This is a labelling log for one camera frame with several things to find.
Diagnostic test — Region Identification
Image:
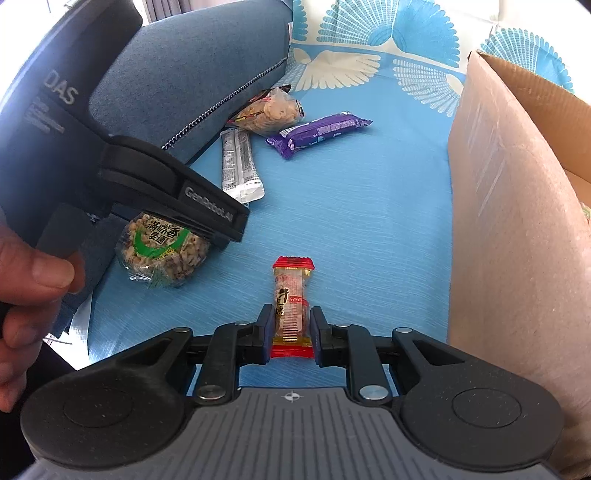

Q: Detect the green label nut packet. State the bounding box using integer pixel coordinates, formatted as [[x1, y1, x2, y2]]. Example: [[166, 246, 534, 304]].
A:
[[115, 210, 215, 289]]

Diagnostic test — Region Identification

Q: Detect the person's left hand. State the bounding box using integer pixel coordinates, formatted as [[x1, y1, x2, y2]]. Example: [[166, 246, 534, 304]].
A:
[[0, 203, 86, 414]]

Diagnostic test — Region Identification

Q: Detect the blue fan-print cloth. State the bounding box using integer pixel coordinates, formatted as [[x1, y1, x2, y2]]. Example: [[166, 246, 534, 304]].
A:
[[88, 0, 578, 388]]

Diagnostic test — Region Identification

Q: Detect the black coiled cable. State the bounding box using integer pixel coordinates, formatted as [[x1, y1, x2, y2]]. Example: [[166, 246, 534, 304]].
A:
[[161, 99, 222, 151]]

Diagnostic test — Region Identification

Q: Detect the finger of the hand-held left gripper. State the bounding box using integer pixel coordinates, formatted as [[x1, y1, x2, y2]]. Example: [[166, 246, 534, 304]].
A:
[[148, 209, 243, 252]]

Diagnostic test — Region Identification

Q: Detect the clear round cracker packet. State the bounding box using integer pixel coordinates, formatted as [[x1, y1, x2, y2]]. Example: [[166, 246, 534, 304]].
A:
[[225, 85, 305, 137]]

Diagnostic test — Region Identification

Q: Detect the white stick snack packet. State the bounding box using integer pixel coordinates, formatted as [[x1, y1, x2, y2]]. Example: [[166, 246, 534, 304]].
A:
[[219, 128, 266, 204]]

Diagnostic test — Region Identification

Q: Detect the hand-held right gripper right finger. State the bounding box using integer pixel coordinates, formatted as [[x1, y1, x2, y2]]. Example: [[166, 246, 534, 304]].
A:
[[308, 305, 444, 407]]

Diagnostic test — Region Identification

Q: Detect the purple snack packet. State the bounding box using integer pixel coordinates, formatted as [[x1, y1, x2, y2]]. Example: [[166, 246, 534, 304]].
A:
[[265, 112, 374, 160]]

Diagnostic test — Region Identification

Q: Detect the brown cardboard box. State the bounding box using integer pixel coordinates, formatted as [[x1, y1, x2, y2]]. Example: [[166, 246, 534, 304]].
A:
[[445, 48, 591, 480]]

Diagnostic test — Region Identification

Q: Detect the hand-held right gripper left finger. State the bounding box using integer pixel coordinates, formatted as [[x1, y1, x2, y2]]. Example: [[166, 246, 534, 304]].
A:
[[154, 304, 274, 407]]

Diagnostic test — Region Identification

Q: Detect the red-ended clear snack packet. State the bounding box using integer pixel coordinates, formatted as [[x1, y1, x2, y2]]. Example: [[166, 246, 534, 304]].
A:
[[269, 256, 317, 360]]

